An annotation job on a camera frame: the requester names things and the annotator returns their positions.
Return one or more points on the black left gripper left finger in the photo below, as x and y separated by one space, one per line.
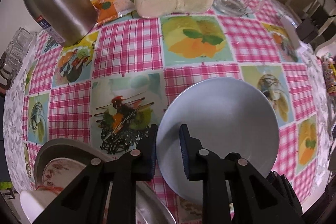
105 192

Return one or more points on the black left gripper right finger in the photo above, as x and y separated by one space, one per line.
233 190

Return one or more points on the large white squarish bowl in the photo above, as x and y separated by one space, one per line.
33 202

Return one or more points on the small white bowl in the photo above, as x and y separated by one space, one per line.
226 115

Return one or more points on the floral rimmed plate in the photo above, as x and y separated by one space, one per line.
61 171

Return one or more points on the grey metal basin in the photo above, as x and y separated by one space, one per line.
149 206

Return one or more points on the pink checkered fruit tablecloth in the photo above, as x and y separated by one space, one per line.
52 98

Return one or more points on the colourful candy packet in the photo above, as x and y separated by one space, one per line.
328 69

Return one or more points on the black power adapter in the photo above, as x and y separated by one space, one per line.
307 31

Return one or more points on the clear drinking glass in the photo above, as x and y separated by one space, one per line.
23 40
14 57

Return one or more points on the orange snack packet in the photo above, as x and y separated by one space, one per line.
109 10

